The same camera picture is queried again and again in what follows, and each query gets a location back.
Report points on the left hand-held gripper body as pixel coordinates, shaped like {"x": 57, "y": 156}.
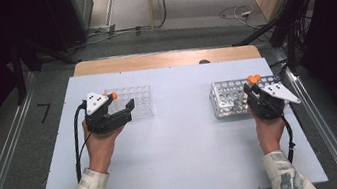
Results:
{"x": 99, "y": 118}

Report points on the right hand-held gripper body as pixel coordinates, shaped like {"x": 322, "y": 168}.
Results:
{"x": 269, "y": 104}

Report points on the clear plastic tube rack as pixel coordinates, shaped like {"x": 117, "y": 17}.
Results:
{"x": 140, "y": 102}

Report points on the metal test tube rack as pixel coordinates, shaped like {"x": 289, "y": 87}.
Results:
{"x": 230, "y": 113}

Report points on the person's right hand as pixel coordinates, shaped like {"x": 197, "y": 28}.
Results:
{"x": 270, "y": 133}

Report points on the person's left hand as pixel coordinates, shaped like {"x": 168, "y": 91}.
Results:
{"x": 100, "y": 148}

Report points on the dark round table grommet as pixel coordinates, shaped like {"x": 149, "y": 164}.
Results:
{"x": 204, "y": 61}

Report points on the white table board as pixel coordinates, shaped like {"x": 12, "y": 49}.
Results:
{"x": 181, "y": 146}

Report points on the black tripod stand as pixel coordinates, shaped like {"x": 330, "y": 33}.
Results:
{"x": 287, "y": 22}

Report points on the black metal stand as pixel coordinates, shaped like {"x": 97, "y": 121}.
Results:
{"x": 19, "y": 76}

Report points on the dark cabinet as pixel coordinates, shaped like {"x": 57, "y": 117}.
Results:
{"x": 67, "y": 15}

